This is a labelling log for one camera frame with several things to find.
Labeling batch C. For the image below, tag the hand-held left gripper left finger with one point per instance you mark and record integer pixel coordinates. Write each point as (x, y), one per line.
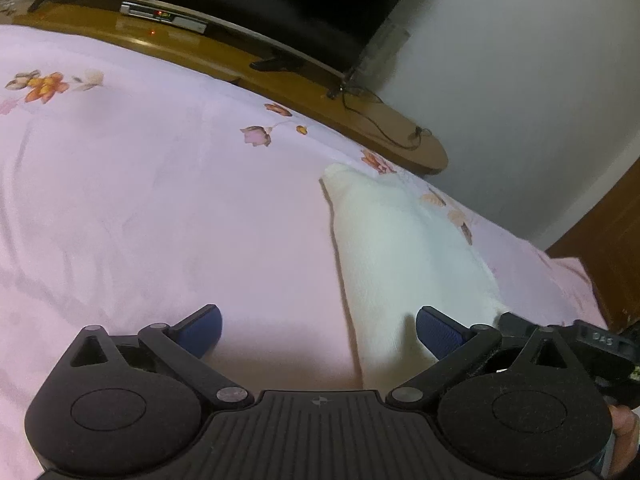
(205, 331)

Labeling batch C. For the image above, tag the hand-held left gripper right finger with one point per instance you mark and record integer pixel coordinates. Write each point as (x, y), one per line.
(440, 337)

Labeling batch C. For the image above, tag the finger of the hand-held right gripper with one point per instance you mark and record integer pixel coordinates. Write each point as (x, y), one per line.
(517, 324)

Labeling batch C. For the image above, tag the white towel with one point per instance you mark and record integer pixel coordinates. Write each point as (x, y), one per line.
(400, 260)

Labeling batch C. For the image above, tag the person's right hand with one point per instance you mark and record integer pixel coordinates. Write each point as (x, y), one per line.
(626, 427)

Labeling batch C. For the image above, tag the brown wooden door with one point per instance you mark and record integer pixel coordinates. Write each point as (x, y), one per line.
(610, 260)

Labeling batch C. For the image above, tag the floral pink bedsheet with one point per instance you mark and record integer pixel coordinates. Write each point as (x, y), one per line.
(150, 185)

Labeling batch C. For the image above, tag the wooden television cabinet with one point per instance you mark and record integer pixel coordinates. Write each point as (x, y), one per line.
(300, 105)

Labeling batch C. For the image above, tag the silver set-top box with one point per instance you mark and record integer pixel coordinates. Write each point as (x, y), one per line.
(170, 16)

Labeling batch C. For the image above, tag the black flat-screen television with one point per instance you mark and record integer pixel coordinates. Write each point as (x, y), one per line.
(225, 0)

